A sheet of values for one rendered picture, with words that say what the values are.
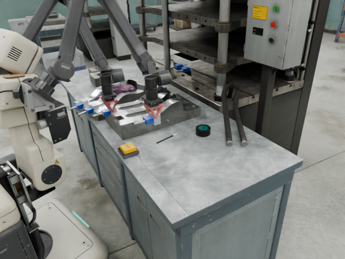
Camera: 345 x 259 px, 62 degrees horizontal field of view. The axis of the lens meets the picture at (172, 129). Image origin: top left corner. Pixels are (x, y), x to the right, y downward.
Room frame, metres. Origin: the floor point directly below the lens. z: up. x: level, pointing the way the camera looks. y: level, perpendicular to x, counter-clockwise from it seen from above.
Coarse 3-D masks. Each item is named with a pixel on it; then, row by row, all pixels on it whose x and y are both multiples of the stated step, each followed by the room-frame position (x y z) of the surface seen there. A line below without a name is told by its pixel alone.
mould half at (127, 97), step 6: (126, 78) 1.96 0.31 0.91; (132, 78) 1.96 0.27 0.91; (138, 78) 1.95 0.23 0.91; (138, 84) 1.84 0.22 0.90; (144, 84) 1.82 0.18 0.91; (96, 90) 1.82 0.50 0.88; (138, 90) 1.81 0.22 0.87; (144, 90) 1.80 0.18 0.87; (90, 96) 1.78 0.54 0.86; (120, 96) 1.67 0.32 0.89; (126, 96) 1.69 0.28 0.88; (132, 96) 1.73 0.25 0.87; (138, 96) 1.76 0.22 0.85; (78, 102) 1.69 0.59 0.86; (90, 102) 1.68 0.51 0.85; (96, 102) 1.68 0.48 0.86; (102, 102) 1.67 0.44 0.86; (120, 102) 1.65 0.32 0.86; (126, 102) 1.69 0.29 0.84; (102, 108) 1.58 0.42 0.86; (90, 114) 1.58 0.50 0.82; (96, 114) 1.53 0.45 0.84
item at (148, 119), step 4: (156, 112) 1.28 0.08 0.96; (144, 116) 1.27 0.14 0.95; (148, 116) 1.27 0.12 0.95; (152, 116) 1.26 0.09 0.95; (160, 116) 1.26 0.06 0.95; (144, 120) 1.24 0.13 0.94; (148, 120) 1.23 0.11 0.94; (152, 120) 1.24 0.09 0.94; (156, 120) 1.25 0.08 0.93; (160, 120) 1.26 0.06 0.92; (156, 124) 1.25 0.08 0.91
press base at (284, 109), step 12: (276, 96) 1.98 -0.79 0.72; (288, 96) 2.04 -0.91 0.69; (300, 96) 2.12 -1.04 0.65; (240, 108) 1.80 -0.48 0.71; (252, 108) 1.86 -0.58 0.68; (276, 108) 1.99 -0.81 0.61; (288, 108) 2.06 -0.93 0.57; (252, 120) 1.86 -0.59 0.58; (276, 120) 2.00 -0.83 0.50; (288, 120) 2.07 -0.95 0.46; (276, 132) 2.01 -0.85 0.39; (288, 132) 2.08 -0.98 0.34; (288, 144) 2.10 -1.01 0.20
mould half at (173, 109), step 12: (180, 96) 1.71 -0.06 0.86; (132, 108) 1.50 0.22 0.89; (144, 108) 1.50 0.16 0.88; (156, 108) 1.46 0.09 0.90; (168, 108) 1.43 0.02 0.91; (180, 108) 1.47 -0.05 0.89; (192, 108) 1.52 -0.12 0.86; (108, 120) 1.47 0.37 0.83; (120, 120) 1.35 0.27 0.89; (132, 120) 1.34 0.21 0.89; (180, 120) 1.47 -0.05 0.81; (120, 132) 1.31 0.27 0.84; (132, 132) 1.32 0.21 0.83; (144, 132) 1.35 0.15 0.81
